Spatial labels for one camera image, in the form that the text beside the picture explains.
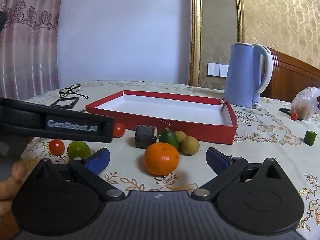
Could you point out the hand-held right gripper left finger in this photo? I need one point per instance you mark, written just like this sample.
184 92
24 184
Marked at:
98 162

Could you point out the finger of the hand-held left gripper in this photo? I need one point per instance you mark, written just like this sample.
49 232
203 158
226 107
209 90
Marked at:
109 130

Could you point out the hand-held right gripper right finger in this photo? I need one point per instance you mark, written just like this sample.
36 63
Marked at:
217 160

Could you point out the red cherry tomato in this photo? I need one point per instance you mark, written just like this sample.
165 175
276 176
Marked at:
294 116
56 147
119 130

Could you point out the yellow-green round fruit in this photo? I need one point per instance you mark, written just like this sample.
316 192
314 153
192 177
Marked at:
181 135
190 145

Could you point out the dark sugarcane piece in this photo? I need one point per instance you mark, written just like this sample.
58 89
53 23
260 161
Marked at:
145 136

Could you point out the orange mandarin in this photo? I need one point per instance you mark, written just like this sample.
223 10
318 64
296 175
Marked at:
162 158

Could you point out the red cardboard box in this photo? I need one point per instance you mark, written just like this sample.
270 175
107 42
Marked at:
175 110

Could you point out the person's left hand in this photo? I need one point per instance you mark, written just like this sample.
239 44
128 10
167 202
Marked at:
10 197

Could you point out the green round fruit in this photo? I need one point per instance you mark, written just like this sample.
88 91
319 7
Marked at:
78 149

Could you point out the black eyeglasses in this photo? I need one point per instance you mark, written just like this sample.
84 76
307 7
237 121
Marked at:
71 90

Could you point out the dark green lime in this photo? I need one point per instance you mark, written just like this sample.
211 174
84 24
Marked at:
170 139

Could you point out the cream lace tablecloth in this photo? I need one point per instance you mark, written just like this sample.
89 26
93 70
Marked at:
265 140

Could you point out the small black plastic part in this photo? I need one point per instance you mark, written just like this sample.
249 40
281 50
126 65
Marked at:
285 110

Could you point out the pink patterned curtain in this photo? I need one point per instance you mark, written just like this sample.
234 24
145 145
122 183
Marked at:
27 42

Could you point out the blue electric kettle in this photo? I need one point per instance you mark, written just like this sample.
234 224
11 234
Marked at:
241 75

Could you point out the green cucumber piece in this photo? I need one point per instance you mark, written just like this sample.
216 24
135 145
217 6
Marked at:
310 138

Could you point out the clear plastic bag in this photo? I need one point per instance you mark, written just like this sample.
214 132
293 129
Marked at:
306 103

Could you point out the wooden headboard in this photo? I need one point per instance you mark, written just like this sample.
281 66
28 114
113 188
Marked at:
292 77

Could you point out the black square plastic frame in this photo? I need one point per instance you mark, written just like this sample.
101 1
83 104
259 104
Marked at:
75 100

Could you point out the white wall light switch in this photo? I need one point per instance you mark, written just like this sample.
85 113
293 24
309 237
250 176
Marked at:
218 70

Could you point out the gold wall trim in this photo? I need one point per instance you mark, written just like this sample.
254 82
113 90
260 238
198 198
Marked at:
238 10
195 30

